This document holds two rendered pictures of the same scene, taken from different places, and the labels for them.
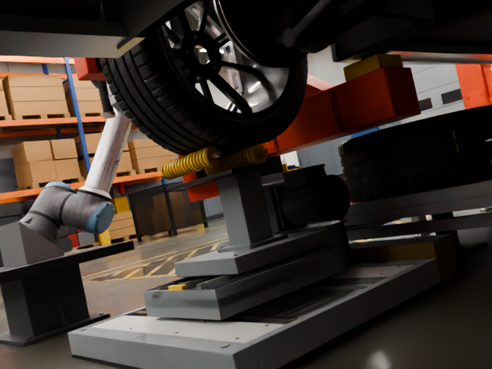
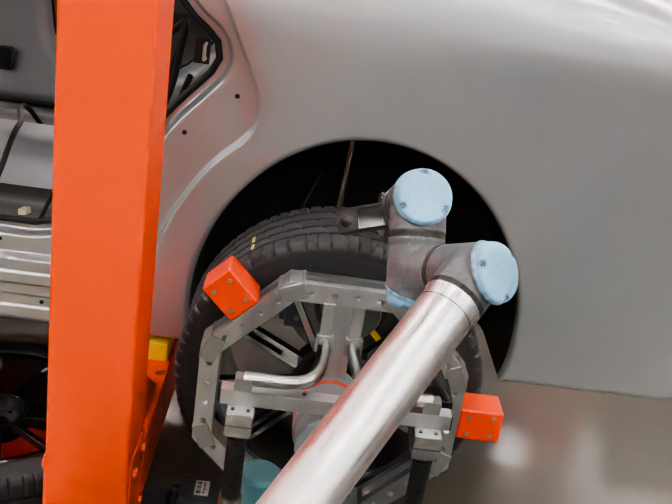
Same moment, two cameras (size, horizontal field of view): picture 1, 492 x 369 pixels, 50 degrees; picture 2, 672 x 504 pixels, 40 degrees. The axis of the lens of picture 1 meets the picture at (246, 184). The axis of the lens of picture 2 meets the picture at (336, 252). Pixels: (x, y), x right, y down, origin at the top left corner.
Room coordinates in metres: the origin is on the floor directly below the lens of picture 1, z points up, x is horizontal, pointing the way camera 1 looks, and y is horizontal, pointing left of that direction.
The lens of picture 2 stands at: (3.06, 1.12, 1.85)
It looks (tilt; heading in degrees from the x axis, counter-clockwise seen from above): 22 degrees down; 218
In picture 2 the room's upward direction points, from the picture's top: 9 degrees clockwise
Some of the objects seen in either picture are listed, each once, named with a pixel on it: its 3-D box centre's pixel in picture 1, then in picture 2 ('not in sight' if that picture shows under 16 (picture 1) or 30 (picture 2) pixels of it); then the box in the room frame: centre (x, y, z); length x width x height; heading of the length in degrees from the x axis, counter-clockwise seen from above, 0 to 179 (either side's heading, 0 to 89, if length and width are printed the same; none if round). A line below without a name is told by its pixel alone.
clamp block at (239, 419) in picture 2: not in sight; (240, 412); (2.03, 0.14, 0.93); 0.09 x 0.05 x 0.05; 41
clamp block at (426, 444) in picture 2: not in sight; (424, 435); (1.80, 0.40, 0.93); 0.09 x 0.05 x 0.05; 41
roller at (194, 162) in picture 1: (189, 163); not in sight; (1.60, 0.16, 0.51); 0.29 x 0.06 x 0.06; 41
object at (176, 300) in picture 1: (245, 280); not in sight; (1.59, 0.06, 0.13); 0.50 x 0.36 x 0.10; 131
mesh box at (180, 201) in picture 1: (168, 210); not in sight; (10.43, 1.63, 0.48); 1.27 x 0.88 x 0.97; 45
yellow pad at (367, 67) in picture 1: (373, 68); (144, 336); (1.74, -0.49, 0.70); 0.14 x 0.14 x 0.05; 41
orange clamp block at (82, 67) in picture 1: (94, 66); (477, 417); (1.55, 0.36, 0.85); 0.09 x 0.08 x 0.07; 131
